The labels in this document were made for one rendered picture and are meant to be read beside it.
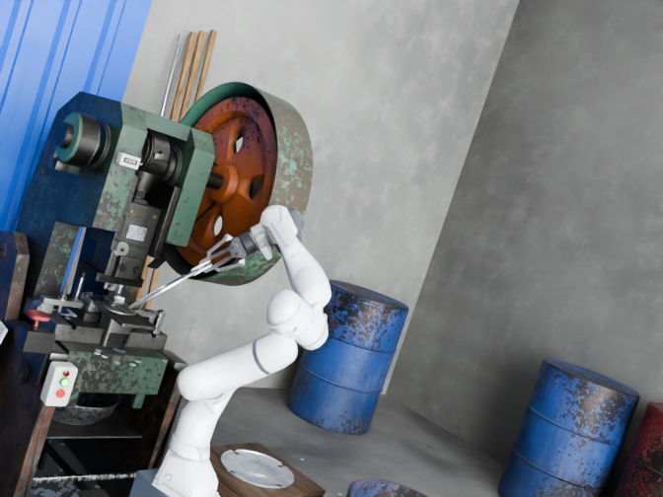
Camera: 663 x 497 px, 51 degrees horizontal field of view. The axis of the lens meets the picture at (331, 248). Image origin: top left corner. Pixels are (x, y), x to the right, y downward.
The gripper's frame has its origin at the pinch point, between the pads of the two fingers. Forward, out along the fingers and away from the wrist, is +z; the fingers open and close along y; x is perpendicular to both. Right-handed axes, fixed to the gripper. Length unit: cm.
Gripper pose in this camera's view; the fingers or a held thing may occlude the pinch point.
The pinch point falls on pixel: (201, 267)
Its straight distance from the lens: 247.6
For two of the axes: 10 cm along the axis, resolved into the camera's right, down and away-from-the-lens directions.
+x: 0.6, 0.9, -9.9
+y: -4.6, -8.8, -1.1
